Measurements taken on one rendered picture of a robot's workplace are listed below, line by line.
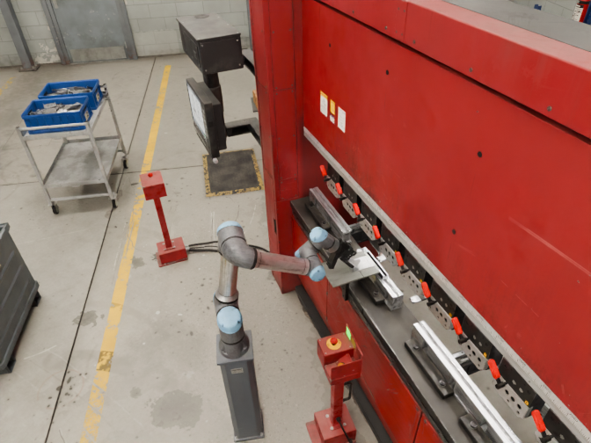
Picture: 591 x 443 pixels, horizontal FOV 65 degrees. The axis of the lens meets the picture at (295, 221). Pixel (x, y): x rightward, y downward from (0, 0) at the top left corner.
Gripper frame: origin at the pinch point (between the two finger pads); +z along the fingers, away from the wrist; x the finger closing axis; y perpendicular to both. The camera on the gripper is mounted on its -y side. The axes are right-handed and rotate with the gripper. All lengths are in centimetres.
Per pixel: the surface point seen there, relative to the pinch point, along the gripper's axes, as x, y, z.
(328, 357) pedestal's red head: -31.6, -36.7, 1.1
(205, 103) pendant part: 96, 0, -78
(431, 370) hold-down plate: -63, -1, 13
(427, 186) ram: -37, 52, -47
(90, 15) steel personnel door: 722, -119, -70
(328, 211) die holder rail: 52, 4, 8
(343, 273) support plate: -3.4, -6.0, -4.2
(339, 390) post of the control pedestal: -34, -51, 26
